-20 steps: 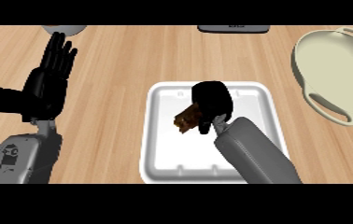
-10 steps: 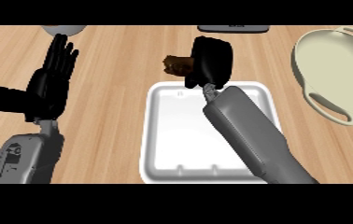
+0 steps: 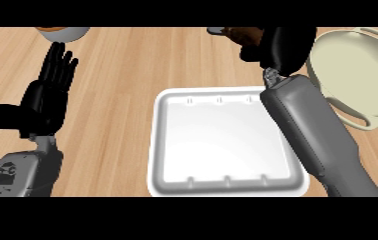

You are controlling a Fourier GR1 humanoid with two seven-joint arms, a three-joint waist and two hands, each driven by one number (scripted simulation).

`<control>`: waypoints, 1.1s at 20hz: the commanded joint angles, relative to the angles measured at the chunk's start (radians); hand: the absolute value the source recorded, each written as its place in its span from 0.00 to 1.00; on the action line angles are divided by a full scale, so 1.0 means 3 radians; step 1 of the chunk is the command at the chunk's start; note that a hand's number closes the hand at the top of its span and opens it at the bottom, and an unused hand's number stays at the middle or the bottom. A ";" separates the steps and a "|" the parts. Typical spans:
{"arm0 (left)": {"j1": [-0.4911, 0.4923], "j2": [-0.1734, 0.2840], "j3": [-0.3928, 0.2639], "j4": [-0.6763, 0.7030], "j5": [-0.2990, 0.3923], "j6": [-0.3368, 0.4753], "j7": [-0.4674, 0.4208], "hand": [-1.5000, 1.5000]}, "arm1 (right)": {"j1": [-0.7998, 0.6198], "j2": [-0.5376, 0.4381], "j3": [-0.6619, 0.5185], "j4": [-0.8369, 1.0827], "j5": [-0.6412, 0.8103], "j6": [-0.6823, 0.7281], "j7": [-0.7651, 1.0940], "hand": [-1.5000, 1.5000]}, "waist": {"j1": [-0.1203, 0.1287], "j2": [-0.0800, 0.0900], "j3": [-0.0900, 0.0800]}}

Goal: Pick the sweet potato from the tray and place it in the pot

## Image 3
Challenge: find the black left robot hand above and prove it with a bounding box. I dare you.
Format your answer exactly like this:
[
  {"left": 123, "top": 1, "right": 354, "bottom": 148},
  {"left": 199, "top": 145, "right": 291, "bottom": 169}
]
[{"left": 0, "top": 41, "right": 80, "bottom": 139}]

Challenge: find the white tray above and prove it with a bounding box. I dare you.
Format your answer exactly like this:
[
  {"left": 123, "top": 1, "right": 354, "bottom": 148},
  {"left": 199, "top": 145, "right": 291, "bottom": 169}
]
[{"left": 146, "top": 86, "right": 312, "bottom": 198}]

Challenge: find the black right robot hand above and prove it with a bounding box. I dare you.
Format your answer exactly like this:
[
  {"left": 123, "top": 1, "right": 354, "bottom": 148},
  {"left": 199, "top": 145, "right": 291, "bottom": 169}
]
[{"left": 238, "top": 27, "right": 319, "bottom": 77}]

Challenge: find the white bowl with orange content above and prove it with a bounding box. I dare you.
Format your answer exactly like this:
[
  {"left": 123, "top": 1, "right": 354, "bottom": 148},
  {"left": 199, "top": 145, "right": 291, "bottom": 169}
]
[{"left": 34, "top": 27, "right": 92, "bottom": 44}]

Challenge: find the brown sweet potato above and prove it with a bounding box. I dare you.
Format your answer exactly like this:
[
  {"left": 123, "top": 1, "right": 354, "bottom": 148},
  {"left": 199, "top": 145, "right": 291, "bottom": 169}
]
[{"left": 207, "top": 27, "right": 267, "bottom": 48}]

